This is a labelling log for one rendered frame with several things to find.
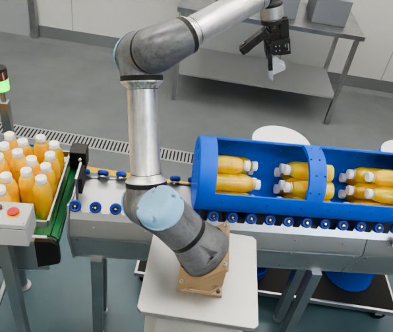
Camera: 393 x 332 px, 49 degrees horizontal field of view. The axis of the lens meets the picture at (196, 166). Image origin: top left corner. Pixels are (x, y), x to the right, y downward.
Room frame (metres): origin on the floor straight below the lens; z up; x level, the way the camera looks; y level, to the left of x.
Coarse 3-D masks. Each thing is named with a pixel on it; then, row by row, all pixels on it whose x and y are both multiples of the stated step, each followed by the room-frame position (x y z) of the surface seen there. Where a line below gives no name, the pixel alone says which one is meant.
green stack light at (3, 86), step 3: (3, 81) 1.53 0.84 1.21; (6, 81) 1.53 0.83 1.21; (0, 84) 1.52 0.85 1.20; (3, 84) 1.52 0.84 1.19; (6, 84) 1.53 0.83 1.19; (0, 87) 1.52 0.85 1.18; (3, 87) 1.52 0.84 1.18; (6, 87) 1.53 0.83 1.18; (9, 87) 1.56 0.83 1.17; (0, 90) 1.51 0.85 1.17; (3, 90) 1.52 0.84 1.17; (6, 90) 1.53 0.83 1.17
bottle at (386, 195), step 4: (372, 188) 1.35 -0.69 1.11; (376, 188) 1.34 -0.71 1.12; (380, 188) 1.34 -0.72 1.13; (384, 188) 1.34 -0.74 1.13; (388, 188) 1.34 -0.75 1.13; (392, 188) 1.35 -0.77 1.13; (376, 192) 1.33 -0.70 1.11; (380, 192) 1.32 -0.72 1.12; (384, 192) 1.32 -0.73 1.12; (388, 192) 1.32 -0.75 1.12; (392, 192) 1.33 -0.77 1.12; (376, 196) 1.31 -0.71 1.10; (380, 196) 1.31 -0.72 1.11; (384, 196) 1.31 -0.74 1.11; (388, 196) 1.31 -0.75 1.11; (392, 196) 1.32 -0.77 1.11; (376, 200) 1.31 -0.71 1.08; (380, 200) 1.31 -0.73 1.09; (384, 200) 1.31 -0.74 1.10; (388, 200) 1.31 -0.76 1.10; (392, 200) 1.31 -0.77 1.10
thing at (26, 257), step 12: (36, 240) 1.00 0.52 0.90; (48, 240) 1.01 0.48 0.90; (24, 252) 0.99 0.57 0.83; (36, 252) 0.99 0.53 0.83; (48, 252) 1.00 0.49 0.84; (60, 252) 1.02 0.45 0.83; (0, 264) 0.98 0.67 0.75; (24, 264) 0.99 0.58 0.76; (36, 264) 0.99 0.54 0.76; (48, 264) 1.00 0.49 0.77; (24, 276) 1.38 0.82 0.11; (0, 288) 1.15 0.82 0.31; (24, 288) 1.37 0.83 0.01; (0, 300) 1.09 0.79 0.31
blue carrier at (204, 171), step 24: (216, 144) 1.30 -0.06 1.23; (240, 144) 1.44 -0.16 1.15; (264, 144) 1.44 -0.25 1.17; (288, 144) 1.40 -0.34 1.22; (216, 168) 1.21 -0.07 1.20; (264, 168) 1.46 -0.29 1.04; (312, 168) 1.28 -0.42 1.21; (336, 168) 1.51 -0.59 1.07; (384, 168) 1.54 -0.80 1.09; (192, 192) 1.28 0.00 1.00; (264, 192) 1.39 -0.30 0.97; (312, 192) 1.22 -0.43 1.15; (336, 192) 1.45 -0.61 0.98; (312, 216) 1.24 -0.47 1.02; (336, 216) 1.24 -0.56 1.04; (360, 216) 1.24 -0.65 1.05; (384, 216) 1.25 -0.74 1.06
